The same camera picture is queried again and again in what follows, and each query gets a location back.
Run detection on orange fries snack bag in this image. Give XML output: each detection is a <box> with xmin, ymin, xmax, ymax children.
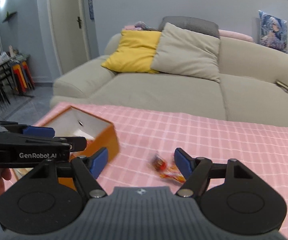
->
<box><xmin>160</xmin><ymin>165</ymin><xmax>186</xmax><ymax>183</ymax></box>

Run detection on small clear nut snack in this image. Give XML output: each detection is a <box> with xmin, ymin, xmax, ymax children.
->
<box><xmin>150</xmin><ymin>154</ymin><xmax>167</xmax><ymax>172</ymax></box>

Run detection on orange cardboard box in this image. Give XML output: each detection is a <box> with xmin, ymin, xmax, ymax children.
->
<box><xmin>13</xmin><ymin>106</ymin><xmax>120</xmax><ymax>190</ymax></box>

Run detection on stacked colourful stools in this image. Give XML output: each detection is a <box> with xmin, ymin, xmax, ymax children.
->
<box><xmin>11</xmin><ymin>61</ymin><xmax>35</xmax><ymax>96</ymax></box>

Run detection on pink checkered tablecloth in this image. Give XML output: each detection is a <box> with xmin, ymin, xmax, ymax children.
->
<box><xmin>3</xmin><ymin>101</ymin><xmax>288</xmax><ymax>238</ymax></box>

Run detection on beige sofa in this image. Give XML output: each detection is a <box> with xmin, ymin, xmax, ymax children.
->
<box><xmin>50</xmin><ymin>34</ymin><xmax>288</xmax><ymax>127</ymax></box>

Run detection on yellow cushion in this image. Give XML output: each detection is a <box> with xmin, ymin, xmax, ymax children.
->
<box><xmin>101</xmin><ymin>30</ymin><xmax>161</xmax><ymax>74</ymax></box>

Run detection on beige cushion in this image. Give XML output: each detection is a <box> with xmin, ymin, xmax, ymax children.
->
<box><xmin>151</xmin><ymin>23</ymin><xmax>220</xmax><ymax>83</ymax></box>

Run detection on white door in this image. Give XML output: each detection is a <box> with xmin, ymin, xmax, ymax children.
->
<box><xmin>48</xmin><ymin>0</ymin><xmax>90</xmax><ymax>74</ymax></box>

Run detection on pink blanket behind sofa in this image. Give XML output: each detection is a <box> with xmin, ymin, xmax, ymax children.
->
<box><xmin>219</xmin><ymin>29</ymin><xmax>254</xmax><ymax>43</ymax></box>

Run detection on grey cushion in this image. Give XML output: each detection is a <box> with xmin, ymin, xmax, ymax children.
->
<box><xmin>158</xmin><ymin>16</ymin><xmax>220</xmax><ymax>38</ymax></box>

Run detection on anime wall poster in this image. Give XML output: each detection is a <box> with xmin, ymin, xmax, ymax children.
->
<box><xmin>258</xmin><ymin>10</ymin><xmax>288</xmax><ymax>54</ymax></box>

